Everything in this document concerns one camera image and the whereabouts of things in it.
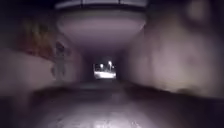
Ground small street lamp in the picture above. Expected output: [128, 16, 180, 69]
[99, 63, 105, 73]

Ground concrete underpass tunnel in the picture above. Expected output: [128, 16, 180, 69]
[0, 0, 224, 101]

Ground bright street lamp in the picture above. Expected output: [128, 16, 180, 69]
[107, 60, 113, 73]

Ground grey paved path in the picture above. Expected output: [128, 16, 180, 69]
[0, 71, 224, 128]

